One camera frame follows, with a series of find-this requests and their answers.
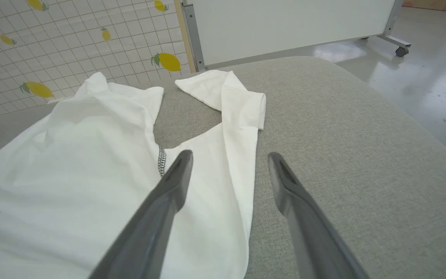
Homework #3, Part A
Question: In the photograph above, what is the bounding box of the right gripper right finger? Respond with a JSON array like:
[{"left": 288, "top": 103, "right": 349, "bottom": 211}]
[{"left": 267, "top": 152, "right": 371, "bottom": 279}]

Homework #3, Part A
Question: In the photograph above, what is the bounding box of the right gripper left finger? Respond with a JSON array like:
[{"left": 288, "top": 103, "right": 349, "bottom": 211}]
[{"left": 87, "top": 150, "right": 194, "bottom": 279}]

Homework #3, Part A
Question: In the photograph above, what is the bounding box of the white garment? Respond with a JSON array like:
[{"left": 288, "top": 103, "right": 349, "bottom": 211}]
[{"left": 0, "top": 69, "right": 267, "bottom": 279}]

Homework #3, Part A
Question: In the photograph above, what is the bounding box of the grey fabric sofa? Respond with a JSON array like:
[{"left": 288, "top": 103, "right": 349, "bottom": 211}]
[{"left": 0, "top": 56, "right": 446, "bottom": 279}]

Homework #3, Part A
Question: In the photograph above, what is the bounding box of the lemon print partition panel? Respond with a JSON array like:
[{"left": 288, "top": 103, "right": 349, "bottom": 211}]
[{"left": 0, "top": 0, "right": 197, "bottom": 121}]

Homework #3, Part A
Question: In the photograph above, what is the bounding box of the white rolling partition board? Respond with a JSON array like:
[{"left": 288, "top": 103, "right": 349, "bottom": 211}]
[{"left": 179, "top": 0, "right": 412, "bottom": 73}]

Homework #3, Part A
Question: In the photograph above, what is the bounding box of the printed cardboard box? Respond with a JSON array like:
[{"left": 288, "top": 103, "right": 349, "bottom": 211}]
[{"left": 403, "top": 0, "right": 446, "bottom": 13}]

